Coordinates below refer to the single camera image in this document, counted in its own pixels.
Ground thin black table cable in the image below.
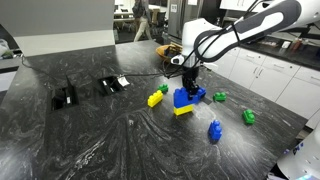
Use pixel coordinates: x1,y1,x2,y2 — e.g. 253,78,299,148
114,68,183,79

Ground stainless steel refrigerator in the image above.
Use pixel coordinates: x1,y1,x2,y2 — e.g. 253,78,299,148
166,0,208,43

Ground white robot base link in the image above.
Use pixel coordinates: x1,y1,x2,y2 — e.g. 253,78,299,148
275,121,320,180

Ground white base cabinets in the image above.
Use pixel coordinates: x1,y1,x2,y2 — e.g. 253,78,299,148
208,46,320,131

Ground white wall cabinet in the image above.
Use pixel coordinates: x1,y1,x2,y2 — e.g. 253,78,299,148
219,0,268,13

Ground dark kitchen counter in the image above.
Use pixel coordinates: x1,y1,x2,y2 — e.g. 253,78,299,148
241,31,320,72

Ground person in beige trousers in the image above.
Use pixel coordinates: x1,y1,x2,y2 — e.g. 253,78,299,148
131,0,154,43

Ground green two-stud block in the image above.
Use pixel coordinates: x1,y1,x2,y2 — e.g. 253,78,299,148
242,108,256,126
157,83,170,94
212,91,228,103

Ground blue two-stud block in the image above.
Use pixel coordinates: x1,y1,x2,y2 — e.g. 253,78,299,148
207,119,223,141

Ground red sauce bottle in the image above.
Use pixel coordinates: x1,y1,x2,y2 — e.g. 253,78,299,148
291,37,303,51

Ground black clip right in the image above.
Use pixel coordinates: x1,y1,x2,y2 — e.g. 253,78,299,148
94,75,125,97

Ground wooden dining table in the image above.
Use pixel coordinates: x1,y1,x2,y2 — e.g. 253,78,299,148
113,9,138,24

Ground blue four-stud block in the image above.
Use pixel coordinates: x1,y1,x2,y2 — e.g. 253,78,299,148
194,86,207,104

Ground wooden bowl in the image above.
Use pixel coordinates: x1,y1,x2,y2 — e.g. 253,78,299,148
155,43,184,65

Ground white paper tag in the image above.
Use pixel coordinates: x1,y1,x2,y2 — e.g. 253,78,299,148
117,76,131,88

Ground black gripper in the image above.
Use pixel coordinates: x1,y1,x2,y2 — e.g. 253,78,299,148
181,65,202,102

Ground clear plastic bag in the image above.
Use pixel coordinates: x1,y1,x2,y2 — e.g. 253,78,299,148
0,38,14,58

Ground yellow long block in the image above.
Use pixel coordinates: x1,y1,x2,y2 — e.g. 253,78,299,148
147,89,165,109

